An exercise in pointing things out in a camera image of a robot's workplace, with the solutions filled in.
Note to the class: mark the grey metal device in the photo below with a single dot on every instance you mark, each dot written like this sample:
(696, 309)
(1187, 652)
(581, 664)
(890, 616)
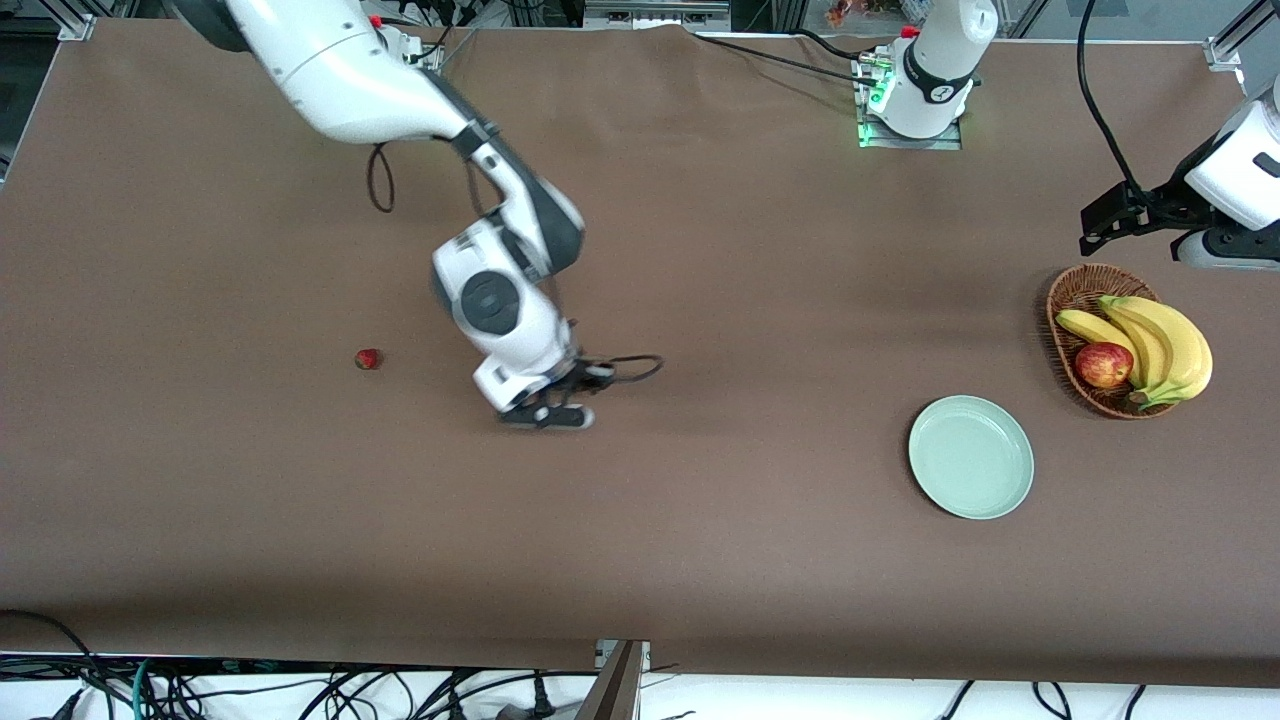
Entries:
(650, 15)

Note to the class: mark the large table cover sheet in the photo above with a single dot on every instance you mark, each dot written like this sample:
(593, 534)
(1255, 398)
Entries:
(700, 550)

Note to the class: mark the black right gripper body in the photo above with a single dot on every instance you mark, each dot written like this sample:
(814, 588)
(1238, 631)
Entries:
(577, 373)

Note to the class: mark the red yellow apple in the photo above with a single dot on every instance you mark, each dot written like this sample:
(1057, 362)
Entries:
(1104, 365)

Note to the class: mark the light green round plate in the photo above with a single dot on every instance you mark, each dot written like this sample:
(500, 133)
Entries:
(970, 460)

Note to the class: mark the metal stand bracket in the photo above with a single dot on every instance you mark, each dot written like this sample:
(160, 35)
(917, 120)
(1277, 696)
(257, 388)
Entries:
(603, 652)

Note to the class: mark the orange red background object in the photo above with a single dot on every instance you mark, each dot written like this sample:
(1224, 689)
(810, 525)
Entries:
(845, 12)

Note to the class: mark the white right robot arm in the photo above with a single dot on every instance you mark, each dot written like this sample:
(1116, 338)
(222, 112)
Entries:
(340, 70)

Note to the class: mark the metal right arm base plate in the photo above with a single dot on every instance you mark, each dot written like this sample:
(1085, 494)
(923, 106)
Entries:
(425, 55)

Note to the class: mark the red strawberry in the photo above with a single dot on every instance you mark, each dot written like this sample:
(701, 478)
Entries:
(369, 359)

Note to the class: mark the brown wicker basket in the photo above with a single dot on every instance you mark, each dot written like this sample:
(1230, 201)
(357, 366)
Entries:
(1075, 290)

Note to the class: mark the brown stand post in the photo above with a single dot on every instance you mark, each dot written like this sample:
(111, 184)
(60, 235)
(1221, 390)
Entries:
(610, 695)

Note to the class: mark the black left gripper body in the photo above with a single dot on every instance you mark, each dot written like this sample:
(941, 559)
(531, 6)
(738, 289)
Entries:
(1166, 205)

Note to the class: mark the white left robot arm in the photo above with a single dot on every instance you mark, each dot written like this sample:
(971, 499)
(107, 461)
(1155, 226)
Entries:
(935, 70)

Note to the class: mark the aluminium frame profile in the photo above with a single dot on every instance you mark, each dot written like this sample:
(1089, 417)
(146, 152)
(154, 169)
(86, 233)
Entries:
(1225, 50)
(78, 27)

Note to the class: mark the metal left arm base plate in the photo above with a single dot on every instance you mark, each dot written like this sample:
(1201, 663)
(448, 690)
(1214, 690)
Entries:
(945, 145)

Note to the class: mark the yellow banana bunch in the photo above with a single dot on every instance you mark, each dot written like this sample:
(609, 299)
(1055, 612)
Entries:
(1180, 350)

